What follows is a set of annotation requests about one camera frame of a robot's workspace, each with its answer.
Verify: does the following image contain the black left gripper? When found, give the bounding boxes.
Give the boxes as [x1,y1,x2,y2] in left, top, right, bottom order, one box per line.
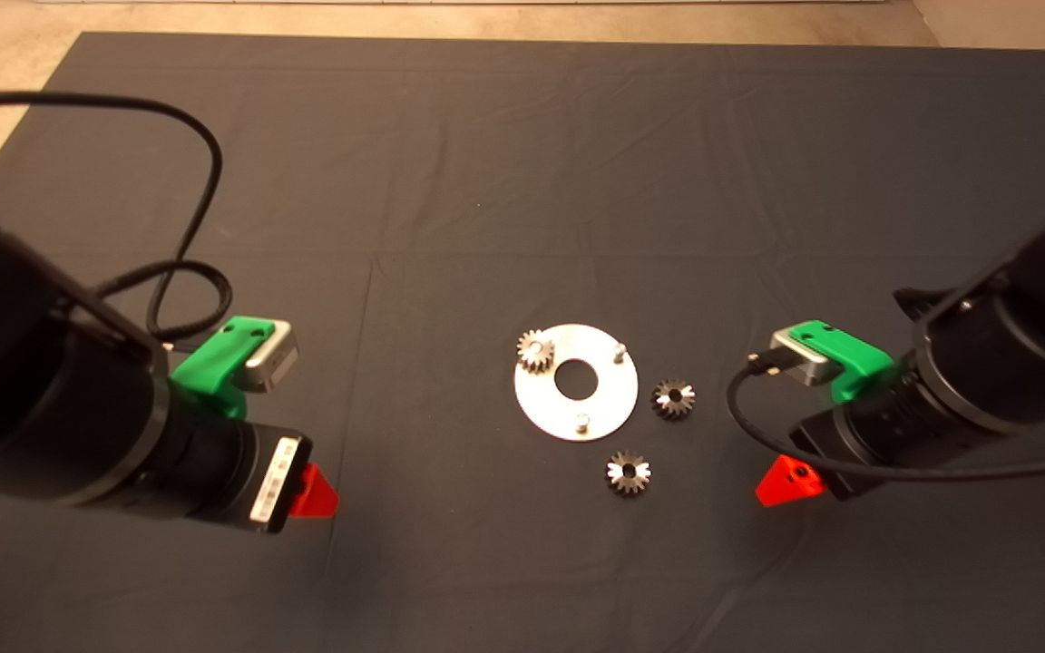
[164,413,340,536]

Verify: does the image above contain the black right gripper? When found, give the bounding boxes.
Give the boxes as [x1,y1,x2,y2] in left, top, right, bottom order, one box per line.
[755,367,945,508]

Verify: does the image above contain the bright steel planetary gear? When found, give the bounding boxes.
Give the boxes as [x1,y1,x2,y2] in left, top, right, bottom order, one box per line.
[516,329,557,374]

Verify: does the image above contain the dark steel planetary gear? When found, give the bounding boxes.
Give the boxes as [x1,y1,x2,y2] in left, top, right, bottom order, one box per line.
[650,379,697,422]
[606,451,653,496]

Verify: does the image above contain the round metal carrier plate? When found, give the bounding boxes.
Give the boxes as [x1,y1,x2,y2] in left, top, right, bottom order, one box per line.
[513,324,640,443]

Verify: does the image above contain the dark grey table cloth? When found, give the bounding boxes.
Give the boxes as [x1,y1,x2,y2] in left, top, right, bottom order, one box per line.
[0,34,1045,653]

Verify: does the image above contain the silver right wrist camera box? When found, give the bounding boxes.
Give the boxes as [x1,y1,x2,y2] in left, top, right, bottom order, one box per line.
[770,326,836,388]

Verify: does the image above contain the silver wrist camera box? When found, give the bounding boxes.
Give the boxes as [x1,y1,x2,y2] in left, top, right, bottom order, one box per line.
[770,326,836,388]
[244,320,299,394]

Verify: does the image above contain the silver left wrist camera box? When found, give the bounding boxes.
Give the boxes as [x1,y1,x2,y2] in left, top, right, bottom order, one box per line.
[244,320,299,394]

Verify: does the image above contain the green right camera mount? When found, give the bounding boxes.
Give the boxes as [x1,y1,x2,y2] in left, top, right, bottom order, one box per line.
[790,319,895,404]

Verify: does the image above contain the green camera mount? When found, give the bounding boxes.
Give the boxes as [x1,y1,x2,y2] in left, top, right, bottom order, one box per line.
[169,316,277,423]
[790,319,895,404]

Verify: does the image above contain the green left camera mount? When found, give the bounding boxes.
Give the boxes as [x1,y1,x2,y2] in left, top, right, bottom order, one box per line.
[169,316,277,423]

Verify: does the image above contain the braided black left arm cable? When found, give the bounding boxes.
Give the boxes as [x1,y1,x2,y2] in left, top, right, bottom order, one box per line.
[92,260,234,355]

